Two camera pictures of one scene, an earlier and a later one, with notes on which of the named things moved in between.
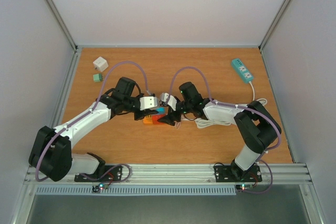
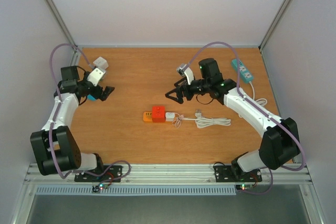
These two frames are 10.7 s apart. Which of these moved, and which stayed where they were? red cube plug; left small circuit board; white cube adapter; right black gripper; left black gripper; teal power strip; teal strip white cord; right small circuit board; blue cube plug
Moved: right black gripper; blue cube plug; left black gripper
Stayed: red cube plug; left small circuit board; teal power strip; teal strip white cord; white cube adapter; right small circuit board
